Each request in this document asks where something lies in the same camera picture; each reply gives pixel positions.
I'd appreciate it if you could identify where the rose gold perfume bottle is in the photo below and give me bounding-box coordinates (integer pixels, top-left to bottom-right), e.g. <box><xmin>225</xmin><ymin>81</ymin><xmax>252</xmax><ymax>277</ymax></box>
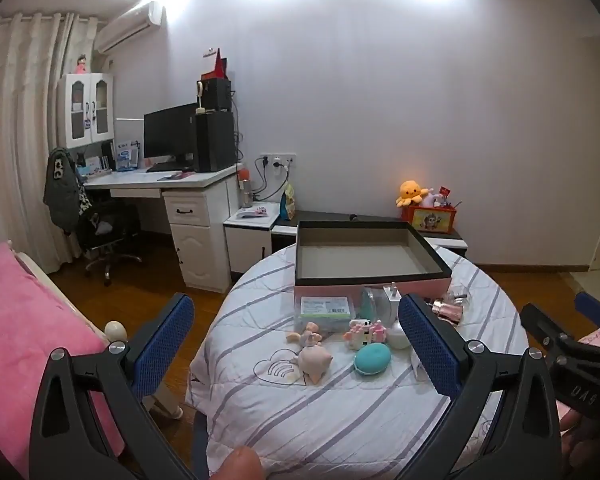
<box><xmin>432</xmin><ymin>296</ymin><xmax>469</xmax><ymax>324</ymax></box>

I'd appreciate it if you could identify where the blue box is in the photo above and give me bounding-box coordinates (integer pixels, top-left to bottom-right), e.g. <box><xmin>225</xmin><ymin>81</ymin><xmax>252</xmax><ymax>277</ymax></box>
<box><xmin>113</xmin><ymin>140</ymin><xmax>141</xmax><ymax>171</ymax></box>

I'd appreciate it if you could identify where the pink block toy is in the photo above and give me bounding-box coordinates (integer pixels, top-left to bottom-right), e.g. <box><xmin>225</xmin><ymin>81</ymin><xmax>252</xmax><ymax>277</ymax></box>
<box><xmin>343</xmin><ymin>319</ymin><xmax>389</xmax><ymax>350</ymax></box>

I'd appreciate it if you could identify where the pink box with black rim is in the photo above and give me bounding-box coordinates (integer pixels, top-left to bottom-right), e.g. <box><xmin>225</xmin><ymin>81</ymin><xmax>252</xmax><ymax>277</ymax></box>
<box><xmin>294</xmin><ymin>220</ymin><xmax>454</xmax><ymax>302</ymax></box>

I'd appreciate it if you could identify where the white air conditioner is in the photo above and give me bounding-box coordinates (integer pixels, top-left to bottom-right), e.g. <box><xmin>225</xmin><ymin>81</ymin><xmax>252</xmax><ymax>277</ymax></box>
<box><xmin>94</xmin><ymin>1</ymin><xmax>164</xmax><ymax>54</ymax></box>

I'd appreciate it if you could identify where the white glass-door cabinet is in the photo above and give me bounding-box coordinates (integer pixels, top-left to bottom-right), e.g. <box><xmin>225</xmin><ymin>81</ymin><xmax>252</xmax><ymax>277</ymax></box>
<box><xmin>56</xmin><ymin>72</ymin><xmax>116</xmax><ymax>150</ymax></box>

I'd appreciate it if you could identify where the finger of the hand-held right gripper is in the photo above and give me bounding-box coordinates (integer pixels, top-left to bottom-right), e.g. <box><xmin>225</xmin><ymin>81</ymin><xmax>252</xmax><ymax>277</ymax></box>
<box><xmin>574</xmin><ymin>291</ymin><xmax>600</xmax><ymax>348</ymax></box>
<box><xmin>520</xmin><ymin>302</ymin><xmax>577</xmax><ymax>361</ymax></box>

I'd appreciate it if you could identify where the white wall socket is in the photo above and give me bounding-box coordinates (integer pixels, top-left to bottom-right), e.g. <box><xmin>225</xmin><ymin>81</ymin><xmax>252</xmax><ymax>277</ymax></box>
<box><xmin>259</xmin><ymin>153</ymin><xmax>297</xmax><ymax>169</ymax></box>

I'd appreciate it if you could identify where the teal round case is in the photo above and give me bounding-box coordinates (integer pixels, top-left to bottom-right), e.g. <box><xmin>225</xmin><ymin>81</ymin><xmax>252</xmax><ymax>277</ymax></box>
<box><xmin>354</xmin><ymin>344</ymin><xmax>393</xmax><ymax>376</ymax></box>

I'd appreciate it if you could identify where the red paper bag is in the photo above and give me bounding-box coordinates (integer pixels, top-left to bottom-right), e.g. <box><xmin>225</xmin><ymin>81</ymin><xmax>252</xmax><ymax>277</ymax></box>
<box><xmin>201</xmin><ymin>48</ymin><xmax>230</xmax><ymax>81</ymax></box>

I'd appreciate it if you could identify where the blue snack bag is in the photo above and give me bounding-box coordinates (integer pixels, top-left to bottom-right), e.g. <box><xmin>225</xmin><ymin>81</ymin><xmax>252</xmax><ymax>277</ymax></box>
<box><xmin>278</xmin><ymin>183</ymin><xmax>297</xmax><ymax>221</ymax></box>

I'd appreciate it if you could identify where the white desk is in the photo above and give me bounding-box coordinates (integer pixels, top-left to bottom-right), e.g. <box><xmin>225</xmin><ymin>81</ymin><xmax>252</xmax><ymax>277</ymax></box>
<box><xmin>82</xmin><ymin>162</ymin><xmax>244</xmax><ymax>294</ymax></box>

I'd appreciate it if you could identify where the orange cap water bottle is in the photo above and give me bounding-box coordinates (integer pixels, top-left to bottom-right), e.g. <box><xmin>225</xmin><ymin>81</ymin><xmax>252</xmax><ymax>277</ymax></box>
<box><xmin>238</xmin><ymin>169</ymin><xmax>255</xmax><ymax>209</ymax></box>

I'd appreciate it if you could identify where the black speaker box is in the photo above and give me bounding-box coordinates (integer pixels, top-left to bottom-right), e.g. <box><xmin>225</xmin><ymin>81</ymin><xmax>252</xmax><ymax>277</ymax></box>
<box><xmin>196</xmin><ymin>77</ymin><xmax>233</xmax><ymax>112</ymax></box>

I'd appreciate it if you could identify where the orange printed box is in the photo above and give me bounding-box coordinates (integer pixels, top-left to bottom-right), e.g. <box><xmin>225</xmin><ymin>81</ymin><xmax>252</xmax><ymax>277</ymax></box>
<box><xmin>409</xmin><ymin>205</ymin><xmax>456</xmax><ymax>235</ymax></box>

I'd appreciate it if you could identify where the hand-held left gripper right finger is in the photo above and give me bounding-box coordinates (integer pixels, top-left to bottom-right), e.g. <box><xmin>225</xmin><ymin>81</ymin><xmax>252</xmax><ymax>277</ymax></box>
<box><xmin>397</xmin><ymin>294</ymin><xmax>563</xmax><ymax>480</ymax></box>

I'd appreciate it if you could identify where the clear jar with green lid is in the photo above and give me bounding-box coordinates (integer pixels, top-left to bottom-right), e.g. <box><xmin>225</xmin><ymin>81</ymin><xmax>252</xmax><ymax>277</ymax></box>
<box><xmin>360</xmin><ymin>286</ymin><xmax>396</xmax><ymax>324</ymax></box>

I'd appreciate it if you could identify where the white nightstand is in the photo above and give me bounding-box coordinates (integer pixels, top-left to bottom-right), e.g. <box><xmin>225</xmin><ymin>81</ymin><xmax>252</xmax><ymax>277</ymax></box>
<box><xmin>223</xmin><ymin>202</ymin><xmax>281</xmax><ymax>279</ymax></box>

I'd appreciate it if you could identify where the person's left hand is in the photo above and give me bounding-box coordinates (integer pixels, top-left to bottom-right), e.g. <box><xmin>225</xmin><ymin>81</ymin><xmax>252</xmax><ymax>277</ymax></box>
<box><xmin>214</xmin><ymin>446</ymin><xmax>267</xmax><ymax>480</ymax></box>

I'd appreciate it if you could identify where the grey jacket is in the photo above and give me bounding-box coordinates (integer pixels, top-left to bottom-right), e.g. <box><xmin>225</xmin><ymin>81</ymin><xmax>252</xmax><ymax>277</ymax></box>
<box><xmin>43</xmin><ymin>147</ymin><xmax>89</xmax><ymax>234</ymax></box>

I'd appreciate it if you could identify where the cream curtain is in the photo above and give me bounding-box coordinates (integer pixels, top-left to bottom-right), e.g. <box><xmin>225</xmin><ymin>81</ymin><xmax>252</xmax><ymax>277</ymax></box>
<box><xmin>0</xmin><ymin>12</ymin><xmax>102</xmax><ymax>277</ymax></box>

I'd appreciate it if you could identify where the black office chair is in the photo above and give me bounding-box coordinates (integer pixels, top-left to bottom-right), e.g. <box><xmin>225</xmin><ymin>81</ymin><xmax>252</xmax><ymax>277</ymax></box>
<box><xmin>76</xmin><ymin>195</ymin><xmax>144</xmax><ymax>287</ymax></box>

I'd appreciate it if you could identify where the clear plastic floss box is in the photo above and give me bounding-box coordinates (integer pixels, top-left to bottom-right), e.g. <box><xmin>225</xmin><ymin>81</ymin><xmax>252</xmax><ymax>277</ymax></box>
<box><xmin>293</xmin><ymin>296</ymin><xmax>359</xmax><ymax>335</ymax></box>

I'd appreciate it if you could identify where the black computer tower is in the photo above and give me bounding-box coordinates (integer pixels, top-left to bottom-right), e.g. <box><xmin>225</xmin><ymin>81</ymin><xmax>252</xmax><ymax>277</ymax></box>
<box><xmin>195</xmin><ymin>110</ymin><xmax>237</xmax><ymax>174</ymax></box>

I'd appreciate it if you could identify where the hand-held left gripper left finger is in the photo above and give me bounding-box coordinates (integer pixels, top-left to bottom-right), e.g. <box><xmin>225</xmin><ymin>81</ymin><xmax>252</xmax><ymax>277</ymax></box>
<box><xmin>29</xmin><ymin>292</ymin><xmax>196</xmax><ymax>480</ymax></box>

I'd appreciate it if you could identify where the white round figurine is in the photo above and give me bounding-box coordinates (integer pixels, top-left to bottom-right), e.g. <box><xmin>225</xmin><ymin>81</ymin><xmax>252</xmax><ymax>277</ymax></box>
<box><xmin>386</xmin><ymin>322</ymin><xmax>414</xmax><ymax>350</ymax></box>

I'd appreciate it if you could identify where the white bed frame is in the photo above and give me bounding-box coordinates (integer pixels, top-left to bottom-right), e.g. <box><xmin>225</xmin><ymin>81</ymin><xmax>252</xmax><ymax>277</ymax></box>
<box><xmin>10</xmin><ymin>249</ymin><xmax>184</xmax><ymax>419</ymax></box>

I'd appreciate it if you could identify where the pink blanket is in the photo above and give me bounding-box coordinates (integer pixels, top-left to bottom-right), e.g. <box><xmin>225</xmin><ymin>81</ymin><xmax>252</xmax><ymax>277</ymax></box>
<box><xmin>0</xmin><ymin>242</ymin><xmax>127</xmax><ymax>477</ymax></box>

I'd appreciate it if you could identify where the person's right hand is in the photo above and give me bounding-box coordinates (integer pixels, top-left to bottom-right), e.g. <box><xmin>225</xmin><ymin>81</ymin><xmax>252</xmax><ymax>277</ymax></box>
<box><xmin>559</xmin><ymin>400</ymin><xmax>600</xmax><ymax>467</ymax></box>

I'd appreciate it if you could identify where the yellow octopus plush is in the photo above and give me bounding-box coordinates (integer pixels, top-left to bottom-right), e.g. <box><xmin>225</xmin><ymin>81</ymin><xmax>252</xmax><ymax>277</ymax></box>
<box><xmin>395</xmin><ymin>180</ymin><xmax>430</xmax><ymax>207</ymax></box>

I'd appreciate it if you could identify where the pink pig figurine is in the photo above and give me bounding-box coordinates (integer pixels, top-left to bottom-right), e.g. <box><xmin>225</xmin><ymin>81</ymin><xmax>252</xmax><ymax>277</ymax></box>
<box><xmin>286</xmin><ymin>322</ymin><xmax>334</xmax><ymax>385</ymax></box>

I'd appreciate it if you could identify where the black computer monitor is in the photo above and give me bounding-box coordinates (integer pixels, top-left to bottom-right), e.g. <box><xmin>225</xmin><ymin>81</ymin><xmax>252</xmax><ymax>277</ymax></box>
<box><xmin>143</xmin><ymin>102</ymin><xmax>200</xmax><ymax>167</ymax></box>

